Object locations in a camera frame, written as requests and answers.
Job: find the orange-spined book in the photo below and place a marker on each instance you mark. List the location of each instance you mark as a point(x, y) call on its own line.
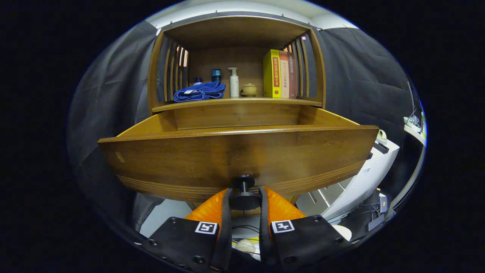
point(284, 74)

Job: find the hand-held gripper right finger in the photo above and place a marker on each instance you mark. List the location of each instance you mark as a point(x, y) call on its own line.
point(263, 227)

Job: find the small green and white object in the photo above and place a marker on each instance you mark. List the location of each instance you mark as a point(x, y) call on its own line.
point(381, 137)

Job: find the beige lidded teacup with saucer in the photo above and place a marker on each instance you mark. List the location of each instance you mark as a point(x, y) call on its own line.
point(249, 90)

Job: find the small black object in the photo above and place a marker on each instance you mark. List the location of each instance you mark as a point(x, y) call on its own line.
point(380, 148)

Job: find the blue folded towel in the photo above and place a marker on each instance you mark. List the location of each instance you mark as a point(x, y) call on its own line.
point(201, 92)

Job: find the white pump bottle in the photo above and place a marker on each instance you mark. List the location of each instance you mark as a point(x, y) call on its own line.
point(234, 85)

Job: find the brown-spined book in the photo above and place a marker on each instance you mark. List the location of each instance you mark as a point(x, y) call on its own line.
point(293, 76)

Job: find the wooden countertop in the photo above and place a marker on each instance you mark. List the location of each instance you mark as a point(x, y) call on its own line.
point(242, 101)

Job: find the teal cylindrical bottle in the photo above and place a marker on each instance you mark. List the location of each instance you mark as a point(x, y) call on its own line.
point(216, 75)

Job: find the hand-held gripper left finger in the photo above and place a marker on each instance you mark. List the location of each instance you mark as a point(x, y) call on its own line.
point(226, 227)

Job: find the beige round object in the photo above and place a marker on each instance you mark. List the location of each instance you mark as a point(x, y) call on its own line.
point(245, 246)

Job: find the white bowl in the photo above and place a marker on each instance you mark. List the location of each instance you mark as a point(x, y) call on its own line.
point(413, 120)

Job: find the thick yellow book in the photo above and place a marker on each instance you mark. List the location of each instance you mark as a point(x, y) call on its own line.
point(271, 74)

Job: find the small blue-capped white bottle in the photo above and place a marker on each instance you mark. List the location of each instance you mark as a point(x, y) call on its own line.
point(197, 80)

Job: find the white side cabinet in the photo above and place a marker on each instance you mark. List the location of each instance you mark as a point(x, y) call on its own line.
point(363, 178)

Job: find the wooden drawer with black knob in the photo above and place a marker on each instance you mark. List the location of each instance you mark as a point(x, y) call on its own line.
point(235, 159)

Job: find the wooden cabinet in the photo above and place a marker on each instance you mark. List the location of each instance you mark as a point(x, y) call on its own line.
point(235, 32)

